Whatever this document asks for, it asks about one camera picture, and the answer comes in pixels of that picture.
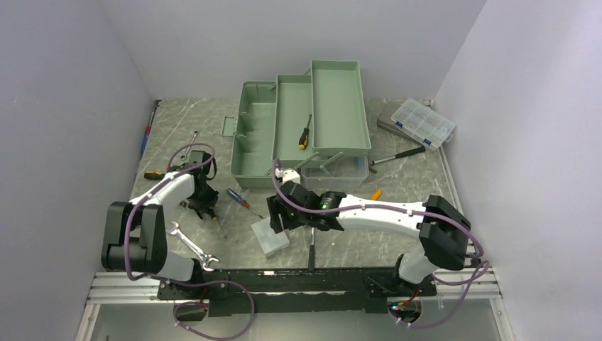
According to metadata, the blue red handled screwdriver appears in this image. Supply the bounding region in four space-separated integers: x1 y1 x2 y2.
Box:
226 188 263 219

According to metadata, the yellow black handled screwdriver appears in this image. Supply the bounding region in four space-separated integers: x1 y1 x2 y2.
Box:
298 114 312 150

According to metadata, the small clear screw box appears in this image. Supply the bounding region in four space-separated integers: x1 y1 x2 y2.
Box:
251 218 290 258

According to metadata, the green toolbox with clear lid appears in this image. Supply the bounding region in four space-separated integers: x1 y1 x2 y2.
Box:
222 60 372 192

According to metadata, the black handled hammer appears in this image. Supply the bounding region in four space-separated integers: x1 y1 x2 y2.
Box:
307 227 316 272

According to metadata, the orange handled screwdriver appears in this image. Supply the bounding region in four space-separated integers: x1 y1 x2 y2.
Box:
371 189 382 200

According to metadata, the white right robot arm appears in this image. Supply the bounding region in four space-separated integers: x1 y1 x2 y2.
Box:
266 180 471 295

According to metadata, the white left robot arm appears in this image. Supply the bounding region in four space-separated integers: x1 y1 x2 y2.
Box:
101 151 219 298

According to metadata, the small silver wrench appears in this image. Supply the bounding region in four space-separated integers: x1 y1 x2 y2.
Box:
180 130 199 160

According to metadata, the silver combination wrench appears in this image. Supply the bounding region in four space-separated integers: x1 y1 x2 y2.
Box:
165 221 219 272

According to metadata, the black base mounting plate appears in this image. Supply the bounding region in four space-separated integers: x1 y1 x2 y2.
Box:
157 266 437 317

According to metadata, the small claw hammer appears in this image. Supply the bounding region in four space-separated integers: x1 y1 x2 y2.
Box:
368 146 426 173

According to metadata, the clear compartment organizer box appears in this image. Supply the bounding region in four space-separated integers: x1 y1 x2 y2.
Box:
390 98 456 150

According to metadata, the yellow black tool handle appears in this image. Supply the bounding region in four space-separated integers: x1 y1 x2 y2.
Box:
143 171 165 181

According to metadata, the blue red tool at wall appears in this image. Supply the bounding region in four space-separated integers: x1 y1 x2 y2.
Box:
140 99 160 157

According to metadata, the aluminium frame rail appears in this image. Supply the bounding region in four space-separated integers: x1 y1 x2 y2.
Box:
75 268 516 341

